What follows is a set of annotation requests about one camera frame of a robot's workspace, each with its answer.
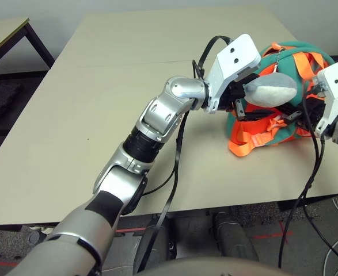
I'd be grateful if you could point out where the dark grey robot leg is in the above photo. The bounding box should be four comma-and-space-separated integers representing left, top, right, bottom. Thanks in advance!
132, 221, 178, 273
214, 212, 259, 262

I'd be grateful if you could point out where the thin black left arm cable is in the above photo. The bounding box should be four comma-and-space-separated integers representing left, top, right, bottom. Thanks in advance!
141, 168, 177, 196

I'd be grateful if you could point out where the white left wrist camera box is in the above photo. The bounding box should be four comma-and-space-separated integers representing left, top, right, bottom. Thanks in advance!
202, 33, 261, 113

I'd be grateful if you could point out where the black table frame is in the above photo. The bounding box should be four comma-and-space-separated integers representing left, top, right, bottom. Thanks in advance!
0, 192, 338, 231

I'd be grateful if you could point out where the grey white plush keychain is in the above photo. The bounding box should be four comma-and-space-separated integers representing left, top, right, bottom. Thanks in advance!
242, 45, 298, 109

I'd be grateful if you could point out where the grey robot torso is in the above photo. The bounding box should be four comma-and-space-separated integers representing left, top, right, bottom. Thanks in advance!
98, 256, 292, 276

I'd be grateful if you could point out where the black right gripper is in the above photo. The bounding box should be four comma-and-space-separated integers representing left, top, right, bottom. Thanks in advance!
282, 97, 328, 132

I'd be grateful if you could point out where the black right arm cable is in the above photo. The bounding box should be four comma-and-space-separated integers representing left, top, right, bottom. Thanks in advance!
303, 137, 338, 264
278, 102, 322, 270

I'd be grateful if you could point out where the flat black left camera cable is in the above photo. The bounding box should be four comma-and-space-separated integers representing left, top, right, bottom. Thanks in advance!
135, 35, 233, 273

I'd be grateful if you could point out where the teal and orange backpack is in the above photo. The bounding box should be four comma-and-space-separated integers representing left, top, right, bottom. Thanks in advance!
226, 41, 336, 158

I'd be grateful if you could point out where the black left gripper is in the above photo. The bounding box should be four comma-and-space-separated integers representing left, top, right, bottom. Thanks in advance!
219, 82, 274, 122

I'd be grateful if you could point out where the dark grey robot right leg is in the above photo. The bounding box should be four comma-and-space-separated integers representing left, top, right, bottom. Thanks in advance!
214, 212, 259, 262

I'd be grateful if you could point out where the side table with dark frame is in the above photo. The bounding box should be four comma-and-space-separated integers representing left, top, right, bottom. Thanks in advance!
0, 17, 56, 84

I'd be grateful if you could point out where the dark grey robot left leg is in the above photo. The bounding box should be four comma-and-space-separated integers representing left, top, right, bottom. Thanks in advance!
132, 221, 178, 273

